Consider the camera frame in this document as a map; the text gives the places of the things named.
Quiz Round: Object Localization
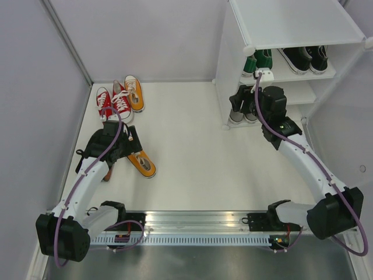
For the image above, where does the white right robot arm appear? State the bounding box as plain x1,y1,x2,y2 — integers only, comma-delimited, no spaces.
229,85,364,240

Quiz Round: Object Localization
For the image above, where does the red sneaker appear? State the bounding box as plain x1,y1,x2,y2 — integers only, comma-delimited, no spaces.
112,80,133,124
96,87,112,121

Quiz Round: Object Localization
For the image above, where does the aluminium mounting rail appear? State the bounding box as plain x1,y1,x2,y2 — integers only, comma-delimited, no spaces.
43,209,359,234

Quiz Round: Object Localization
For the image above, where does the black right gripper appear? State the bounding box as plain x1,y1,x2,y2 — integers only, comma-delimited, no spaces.
230,83,269,124

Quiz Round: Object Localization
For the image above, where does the grey sneaker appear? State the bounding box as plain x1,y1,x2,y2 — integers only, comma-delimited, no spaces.
229,109,244,125
244,113,258,124

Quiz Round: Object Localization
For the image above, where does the orange sneaker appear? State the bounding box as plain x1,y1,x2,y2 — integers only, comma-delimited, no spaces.
127,150,156,179
124,75,145,113

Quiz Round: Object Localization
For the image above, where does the white shoe cabinet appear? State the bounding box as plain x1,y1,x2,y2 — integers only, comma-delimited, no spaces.
212,0,373,202

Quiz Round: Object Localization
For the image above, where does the red sneaker left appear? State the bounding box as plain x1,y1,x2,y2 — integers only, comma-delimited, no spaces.
96,87,112,121

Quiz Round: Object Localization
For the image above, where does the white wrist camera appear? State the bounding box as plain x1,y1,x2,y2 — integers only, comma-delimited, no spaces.
100,111,121,122
254,68,275,82

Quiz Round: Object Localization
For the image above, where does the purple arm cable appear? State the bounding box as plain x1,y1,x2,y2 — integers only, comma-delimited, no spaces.
54,106,123,268
252,72,368,257

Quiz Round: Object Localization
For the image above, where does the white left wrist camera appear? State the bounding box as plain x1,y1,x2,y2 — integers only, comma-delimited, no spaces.
100,111,121,122

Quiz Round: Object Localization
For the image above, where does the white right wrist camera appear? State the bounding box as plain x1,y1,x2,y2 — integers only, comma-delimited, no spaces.
254,68,275,82

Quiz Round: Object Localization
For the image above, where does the red sneaker right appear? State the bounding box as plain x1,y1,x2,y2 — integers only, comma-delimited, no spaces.
112,80,133,124

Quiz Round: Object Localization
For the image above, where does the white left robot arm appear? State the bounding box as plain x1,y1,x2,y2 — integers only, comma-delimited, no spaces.
36,121,142,262

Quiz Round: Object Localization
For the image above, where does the green sneaker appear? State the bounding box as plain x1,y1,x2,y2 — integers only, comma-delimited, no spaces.
241,55,257,78
254,49,273,69

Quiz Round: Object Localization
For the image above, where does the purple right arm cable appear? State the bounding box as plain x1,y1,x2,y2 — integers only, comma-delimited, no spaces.
252,72,368,257

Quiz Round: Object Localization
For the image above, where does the white slotted cable duct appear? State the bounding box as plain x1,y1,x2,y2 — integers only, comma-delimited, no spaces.
90,233,272,246

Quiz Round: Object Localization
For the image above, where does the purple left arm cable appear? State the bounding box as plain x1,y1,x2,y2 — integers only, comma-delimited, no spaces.
54,106,123,268

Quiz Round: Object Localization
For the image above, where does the aluminium corner frame post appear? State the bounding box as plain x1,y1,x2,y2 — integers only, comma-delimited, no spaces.
40,0,93,88

